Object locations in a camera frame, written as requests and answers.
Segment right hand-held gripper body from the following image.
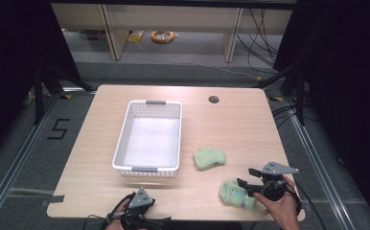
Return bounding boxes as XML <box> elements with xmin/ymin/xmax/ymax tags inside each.
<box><xmin>260</xmin><ymin>161</ymin><xmax>300</xmax><ymax>202</ymax></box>

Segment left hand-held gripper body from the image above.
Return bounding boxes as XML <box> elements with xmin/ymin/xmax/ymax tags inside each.
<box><xmin>120</xmin><ymin>187</ymin><xmax>156</xmax><ymax>230</ymax></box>

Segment white plastic basket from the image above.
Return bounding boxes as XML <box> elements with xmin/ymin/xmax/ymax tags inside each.
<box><xmin>111</xmin><ymin>100</ymin><xmax>183</xmax><ymax>178</ymax></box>

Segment person's right hand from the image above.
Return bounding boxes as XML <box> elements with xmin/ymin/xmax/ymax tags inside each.
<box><xmin>253</xmin><ymin>176</ymin><xmax>302</xmax><ymax>230</ymax></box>

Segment person's left hand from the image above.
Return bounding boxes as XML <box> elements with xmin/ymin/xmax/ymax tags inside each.
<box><xmin>104</xmin><ymin>198</ymin><xmax>133</xmax><ymax>230</ymax></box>

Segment plain green folded sock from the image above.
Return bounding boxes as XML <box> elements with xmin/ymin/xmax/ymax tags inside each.
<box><xmin>193</xmin><ymin>147</ymin><xmax>227</xmax><ymax>172</ymax></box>

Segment black metal stand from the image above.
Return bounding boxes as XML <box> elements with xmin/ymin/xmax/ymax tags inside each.
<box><xmin>32</xmin><ymin>62</ymin><xmax>93</xmax><ymax>127</ymax></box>
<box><xmin>252</xmin><ymin>64</ymin><xmax>307</xmax><ymax>127</ymax></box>

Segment black curtain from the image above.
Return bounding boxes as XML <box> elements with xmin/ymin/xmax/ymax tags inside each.
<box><xmin>0</xmin><ymin>0</ymin><xmax>82</xmax><ymax>164</ymax></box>
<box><xmin>273</xmin><ymin>0</ymin><xmax>370</xmax><ymax>230</ymax></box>

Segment yellow packet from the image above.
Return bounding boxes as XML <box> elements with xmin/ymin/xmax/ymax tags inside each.
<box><xmin>127</xmin><ymin>30</ymin><xmax>146</xmax><ymax>44</ymax></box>

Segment white shelf unit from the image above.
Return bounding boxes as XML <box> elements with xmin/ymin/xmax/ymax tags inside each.
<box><xmin>51</xmin><ymin>3</ymin><xmax>294</xmax><ymax>63</ymax></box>

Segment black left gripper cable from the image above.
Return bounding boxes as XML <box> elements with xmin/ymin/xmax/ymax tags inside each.
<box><xmin>99</xmin><ymin>192</ymin><xmax>137</xmax><ymax>230</ymax></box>

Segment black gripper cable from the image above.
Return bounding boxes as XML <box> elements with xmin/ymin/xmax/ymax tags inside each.
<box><xmin>99</xmin><ymin>192</ymin><xmax>137</xmax><ymax>230</ymax></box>
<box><xmin>292</xmin><ymin>179</ymin><xmax>328</xmax><ymax>230</ymax></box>

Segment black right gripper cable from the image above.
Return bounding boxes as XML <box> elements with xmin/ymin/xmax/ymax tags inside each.
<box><xmin>292</xmin><ymin>179</ymin><xmax>328</xmax><ymax>230</ymax></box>

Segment aluminium floor rail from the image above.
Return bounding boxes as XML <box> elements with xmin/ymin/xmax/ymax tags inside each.
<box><xmin>287</xmin><ymin>97</ymin><xmax>358</xmax><ymax>230</ymax></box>
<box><xmin>0</xmin><ymin>91</ymin><xmax>61</xmax><ymax>226</ymax></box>

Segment black floor cables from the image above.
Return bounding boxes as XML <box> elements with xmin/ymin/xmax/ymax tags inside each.
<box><xmin>269</xmin><ymin>103</ymin><xmax>299</xmax><ymax>129</ymax></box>

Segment white floor cable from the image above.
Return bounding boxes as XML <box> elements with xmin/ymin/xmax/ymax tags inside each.
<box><xmin>134</xmin><ymin>40</ymin><xmax>260</xmax><ymax>81</ymax></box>

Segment black hanging cable bundle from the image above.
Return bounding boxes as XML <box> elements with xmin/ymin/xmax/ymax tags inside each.
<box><xmin>236</xmin><ymin>8</ymin><xmax>281</xmax><ymax>69</ymax></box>

